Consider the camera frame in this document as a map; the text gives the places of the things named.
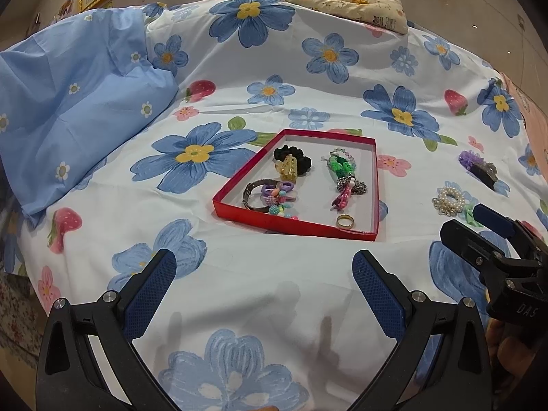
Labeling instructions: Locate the floral bed sheet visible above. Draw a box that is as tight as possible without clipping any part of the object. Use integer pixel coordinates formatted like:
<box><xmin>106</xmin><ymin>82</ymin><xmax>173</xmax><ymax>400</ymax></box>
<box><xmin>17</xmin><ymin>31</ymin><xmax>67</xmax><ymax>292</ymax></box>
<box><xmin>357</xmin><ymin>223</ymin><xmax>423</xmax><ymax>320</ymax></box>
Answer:
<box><xmin>17</xmin><ymin>0</ymin><xmax>548</xmax><ymax>411</ymax></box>

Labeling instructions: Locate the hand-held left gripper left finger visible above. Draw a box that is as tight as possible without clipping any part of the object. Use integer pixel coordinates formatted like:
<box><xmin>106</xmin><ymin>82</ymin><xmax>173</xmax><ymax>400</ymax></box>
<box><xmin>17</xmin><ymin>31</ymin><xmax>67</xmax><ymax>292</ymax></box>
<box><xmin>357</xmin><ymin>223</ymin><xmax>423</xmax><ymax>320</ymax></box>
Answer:
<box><xmin>35</xmin><ymin>248</ymin><xmax>177</xmax><ymax>411</ymax></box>

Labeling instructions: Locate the red shallow tray box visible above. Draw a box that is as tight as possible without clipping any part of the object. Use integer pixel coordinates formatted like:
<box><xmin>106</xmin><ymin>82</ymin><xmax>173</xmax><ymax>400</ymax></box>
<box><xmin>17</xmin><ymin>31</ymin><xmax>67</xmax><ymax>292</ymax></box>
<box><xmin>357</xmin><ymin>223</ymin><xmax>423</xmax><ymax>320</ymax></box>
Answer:
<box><xmin>213</xmin><ymin>129</ymin><xmax>377</xmax><ymax>240</ymax></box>

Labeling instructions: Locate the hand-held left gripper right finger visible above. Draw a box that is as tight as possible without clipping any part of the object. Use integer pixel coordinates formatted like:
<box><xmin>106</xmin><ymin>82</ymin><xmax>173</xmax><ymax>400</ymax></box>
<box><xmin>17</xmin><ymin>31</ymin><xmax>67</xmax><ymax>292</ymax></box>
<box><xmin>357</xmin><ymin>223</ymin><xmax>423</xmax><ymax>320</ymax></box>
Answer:
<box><xmin>349</xmin><ymin>249</ymin><xmax>493</xmax><ymax>411</ymax></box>

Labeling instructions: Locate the light blue pillow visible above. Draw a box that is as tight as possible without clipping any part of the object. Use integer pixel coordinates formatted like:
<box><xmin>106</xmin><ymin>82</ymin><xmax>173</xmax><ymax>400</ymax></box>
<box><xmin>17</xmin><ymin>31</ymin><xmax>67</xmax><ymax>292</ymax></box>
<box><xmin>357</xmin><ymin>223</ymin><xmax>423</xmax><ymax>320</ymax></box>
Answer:
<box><xmin>0</xmin><ymin>9</ymin><xmax>180</xmax><ymax>223</ymax></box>

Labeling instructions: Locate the purple flower hair clip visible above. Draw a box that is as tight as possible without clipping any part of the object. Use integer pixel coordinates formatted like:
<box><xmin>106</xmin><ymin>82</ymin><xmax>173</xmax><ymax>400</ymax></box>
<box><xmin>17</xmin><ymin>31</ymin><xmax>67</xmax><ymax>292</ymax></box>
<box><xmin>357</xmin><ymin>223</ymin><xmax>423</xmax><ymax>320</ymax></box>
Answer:
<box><xmin>459</xmin><ymin>150</ymin><xmax>499</xmax><ymax>191</ymax></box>

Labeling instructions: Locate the colourful bead bracelet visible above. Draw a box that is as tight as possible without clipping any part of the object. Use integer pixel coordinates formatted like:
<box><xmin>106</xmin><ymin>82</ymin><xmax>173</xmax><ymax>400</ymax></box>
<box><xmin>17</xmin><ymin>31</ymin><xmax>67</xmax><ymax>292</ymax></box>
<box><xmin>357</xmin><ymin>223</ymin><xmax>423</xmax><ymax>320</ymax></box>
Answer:
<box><xmin>262</xmin><ymin>195</ymin><xmax>300</xmax><ymax>220</ymax></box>

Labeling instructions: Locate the pearl scrunchie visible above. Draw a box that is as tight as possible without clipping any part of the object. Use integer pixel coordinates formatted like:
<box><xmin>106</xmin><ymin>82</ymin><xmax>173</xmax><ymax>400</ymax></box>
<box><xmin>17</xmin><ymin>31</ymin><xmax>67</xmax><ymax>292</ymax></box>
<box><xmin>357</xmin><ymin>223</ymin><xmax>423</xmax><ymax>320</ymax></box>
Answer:
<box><xmin>432</xmin><ymin>184</ymin><xmax>469</xmax><ymax>217</ymax></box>

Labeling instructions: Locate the green woven bracelet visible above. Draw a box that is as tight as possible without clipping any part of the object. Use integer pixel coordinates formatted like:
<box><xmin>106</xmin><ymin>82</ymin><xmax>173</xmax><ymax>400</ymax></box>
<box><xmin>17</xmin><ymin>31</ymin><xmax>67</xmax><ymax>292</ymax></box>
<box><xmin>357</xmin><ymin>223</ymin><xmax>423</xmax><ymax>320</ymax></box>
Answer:
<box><xmin>327</xmin><ymin>156</ymin><xmax>356</xmax><ymax>180</ymax></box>

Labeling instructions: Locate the black scrunchie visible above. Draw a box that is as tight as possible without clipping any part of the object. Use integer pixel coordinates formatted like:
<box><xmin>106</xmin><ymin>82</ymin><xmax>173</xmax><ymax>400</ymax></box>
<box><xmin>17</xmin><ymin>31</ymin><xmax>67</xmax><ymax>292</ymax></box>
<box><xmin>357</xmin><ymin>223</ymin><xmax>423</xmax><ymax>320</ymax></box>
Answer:
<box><xmin>274</xmin><ymin>146</ymin><xmax>313</xmax><ymax>176</ymax></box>

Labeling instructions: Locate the floral patterned rug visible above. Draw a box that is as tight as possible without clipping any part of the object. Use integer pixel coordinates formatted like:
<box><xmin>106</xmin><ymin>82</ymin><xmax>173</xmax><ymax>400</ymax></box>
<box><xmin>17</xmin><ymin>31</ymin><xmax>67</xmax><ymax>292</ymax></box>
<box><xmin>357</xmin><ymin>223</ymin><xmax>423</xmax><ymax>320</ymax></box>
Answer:
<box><xmin>0</xmin><ymin>274</ymin><xmax>48</xmax><ymax>352</ymax></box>

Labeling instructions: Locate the yellow hair claw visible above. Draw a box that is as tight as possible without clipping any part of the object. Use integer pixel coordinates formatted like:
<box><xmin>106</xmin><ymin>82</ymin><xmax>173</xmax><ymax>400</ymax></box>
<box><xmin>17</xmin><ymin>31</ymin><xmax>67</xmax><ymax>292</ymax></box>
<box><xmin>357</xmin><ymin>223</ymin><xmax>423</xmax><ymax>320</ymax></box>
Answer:
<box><xmin>276</xmin><ymin>154</ymin><xmax>300</xmax><ymax>180</ymax></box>

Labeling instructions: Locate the cream printed pillow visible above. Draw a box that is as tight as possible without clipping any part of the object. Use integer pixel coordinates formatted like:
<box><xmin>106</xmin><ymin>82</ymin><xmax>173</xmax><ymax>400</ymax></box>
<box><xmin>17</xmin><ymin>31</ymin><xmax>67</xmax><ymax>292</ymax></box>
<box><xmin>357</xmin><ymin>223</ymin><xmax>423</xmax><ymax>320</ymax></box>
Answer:
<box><xmin>281</xmin><ymin>0</ymin><xmax>407</xmax><ymax>35</ymax></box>

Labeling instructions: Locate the purple hair tie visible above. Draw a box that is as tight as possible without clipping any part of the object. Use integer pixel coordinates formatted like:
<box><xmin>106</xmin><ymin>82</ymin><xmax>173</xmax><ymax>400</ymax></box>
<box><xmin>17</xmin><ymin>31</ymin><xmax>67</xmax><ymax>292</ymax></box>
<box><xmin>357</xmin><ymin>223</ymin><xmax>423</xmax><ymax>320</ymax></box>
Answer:
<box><xmin>261</xmin><ymin>181</ymin><xmax>298</xmax><ymax>202</ymax></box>

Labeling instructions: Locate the peach printed cloth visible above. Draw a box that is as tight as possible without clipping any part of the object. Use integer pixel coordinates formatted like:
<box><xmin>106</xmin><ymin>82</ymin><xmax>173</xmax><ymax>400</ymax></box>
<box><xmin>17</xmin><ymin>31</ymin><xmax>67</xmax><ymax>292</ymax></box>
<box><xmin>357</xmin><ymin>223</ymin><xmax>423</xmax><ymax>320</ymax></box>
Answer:
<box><xmin>499</xmin><ymin>73</ymin><xmax>548</xmax><ymax>172</ymax></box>

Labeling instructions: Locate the pastel beaded bracelet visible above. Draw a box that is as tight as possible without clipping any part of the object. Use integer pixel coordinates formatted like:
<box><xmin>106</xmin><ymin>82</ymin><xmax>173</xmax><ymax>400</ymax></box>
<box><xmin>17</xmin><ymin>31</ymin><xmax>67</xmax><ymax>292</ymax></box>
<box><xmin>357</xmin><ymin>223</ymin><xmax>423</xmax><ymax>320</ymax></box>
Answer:
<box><xmin>329</xmin><ymin>148</ymin><xmax>356</xmax><ymax>167</ymax></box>

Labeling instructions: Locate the small pink hair clip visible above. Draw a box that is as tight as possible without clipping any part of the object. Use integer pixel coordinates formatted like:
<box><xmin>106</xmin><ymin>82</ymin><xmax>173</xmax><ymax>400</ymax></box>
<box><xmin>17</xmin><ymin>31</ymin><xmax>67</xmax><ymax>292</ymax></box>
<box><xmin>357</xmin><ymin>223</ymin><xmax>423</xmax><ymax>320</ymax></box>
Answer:
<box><xmin>331</xmin><ymin>188</ymin><xmax>354</xmax><ymax>211</ymax></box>

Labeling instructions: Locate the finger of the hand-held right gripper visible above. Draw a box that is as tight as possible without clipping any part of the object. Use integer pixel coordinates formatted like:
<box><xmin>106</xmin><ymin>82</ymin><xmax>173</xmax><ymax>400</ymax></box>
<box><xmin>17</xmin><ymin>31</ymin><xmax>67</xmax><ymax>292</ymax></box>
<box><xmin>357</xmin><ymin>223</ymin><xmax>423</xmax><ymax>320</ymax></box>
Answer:
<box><xmin>440</xmin><ymin>219</ymin><xmax>506</xmax><ymax>285</ymax></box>
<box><xmin>473</xmin><ymin>204</ymin><xmax>548</xmax><ymax>262</ymax></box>

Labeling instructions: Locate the person's right hand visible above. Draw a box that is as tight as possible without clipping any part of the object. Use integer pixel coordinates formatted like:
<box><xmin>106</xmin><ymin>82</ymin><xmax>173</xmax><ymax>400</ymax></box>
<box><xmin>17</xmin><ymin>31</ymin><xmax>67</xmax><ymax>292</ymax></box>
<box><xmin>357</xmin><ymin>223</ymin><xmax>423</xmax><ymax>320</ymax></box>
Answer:
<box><xmin>488</xmin><ymin>319</ymin><xmax>548</xmax><ymax>395</ymax></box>

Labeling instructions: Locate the silver chain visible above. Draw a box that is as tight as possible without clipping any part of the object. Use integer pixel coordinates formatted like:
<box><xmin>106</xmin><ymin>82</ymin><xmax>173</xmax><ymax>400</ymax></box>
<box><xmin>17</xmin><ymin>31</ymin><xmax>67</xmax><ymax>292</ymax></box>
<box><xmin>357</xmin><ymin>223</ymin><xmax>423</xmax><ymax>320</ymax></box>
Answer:
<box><xmin>336</xmin><ymin>177</ymin><xmax>368</xmax><ymax>195</ymax></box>

